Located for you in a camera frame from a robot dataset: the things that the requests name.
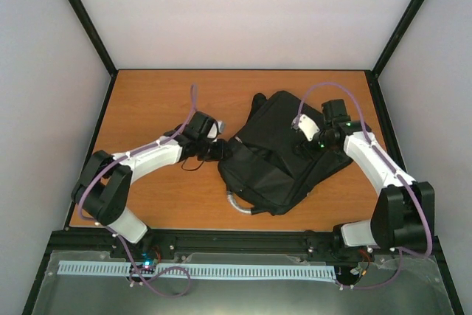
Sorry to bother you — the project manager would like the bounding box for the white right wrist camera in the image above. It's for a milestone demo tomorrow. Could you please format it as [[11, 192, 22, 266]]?
[[292, 114, 320, 142]]

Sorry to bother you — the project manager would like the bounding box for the light blue cable duct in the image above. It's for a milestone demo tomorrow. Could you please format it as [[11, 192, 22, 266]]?
[[57, 260, 336, 282]]

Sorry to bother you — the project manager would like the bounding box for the black student backpack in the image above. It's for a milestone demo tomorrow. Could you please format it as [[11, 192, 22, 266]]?
[[218, 91, 352, 215]]

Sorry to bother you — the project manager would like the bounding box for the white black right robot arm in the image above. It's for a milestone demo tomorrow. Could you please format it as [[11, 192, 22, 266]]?
[[292, 99, 434, 258]]

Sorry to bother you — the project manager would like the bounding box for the black left frame post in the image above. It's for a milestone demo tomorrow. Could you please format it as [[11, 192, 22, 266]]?
[[46, 0, 119, 77]]

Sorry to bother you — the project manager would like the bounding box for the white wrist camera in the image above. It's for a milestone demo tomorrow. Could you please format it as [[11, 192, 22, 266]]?
[[292, 114, 320, 142], [206, 120, 225, 140]]

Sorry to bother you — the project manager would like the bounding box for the small green lit circuit board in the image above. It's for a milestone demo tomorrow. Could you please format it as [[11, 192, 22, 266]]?
[[141, 250, 161, 269]]

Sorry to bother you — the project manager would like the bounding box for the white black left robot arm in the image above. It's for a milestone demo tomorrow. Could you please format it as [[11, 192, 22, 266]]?
[[72, 111, 229, 258]]

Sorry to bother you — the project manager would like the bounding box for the black frame post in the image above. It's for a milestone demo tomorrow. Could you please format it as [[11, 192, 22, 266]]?
[[46, 0, 119, 77], [371, 0, 449, 75]]

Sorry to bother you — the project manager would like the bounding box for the black right frame post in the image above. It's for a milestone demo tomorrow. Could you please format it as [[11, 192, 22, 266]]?
[[371, 0, 449, 75]]

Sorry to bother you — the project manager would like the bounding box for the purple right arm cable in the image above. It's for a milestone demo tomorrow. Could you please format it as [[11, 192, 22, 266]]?
[[296, 81, 434, 292]]

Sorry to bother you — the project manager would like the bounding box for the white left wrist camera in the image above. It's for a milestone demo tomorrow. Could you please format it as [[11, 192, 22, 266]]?
[[206, 120, 225, 140]]

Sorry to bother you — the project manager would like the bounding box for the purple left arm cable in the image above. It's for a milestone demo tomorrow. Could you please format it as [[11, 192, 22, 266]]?
[[76, 84, 198, 224]]

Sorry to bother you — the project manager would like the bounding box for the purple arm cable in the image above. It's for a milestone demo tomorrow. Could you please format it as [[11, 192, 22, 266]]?
[[296, 81, 434, 292], [76, 84, 198, 224]]

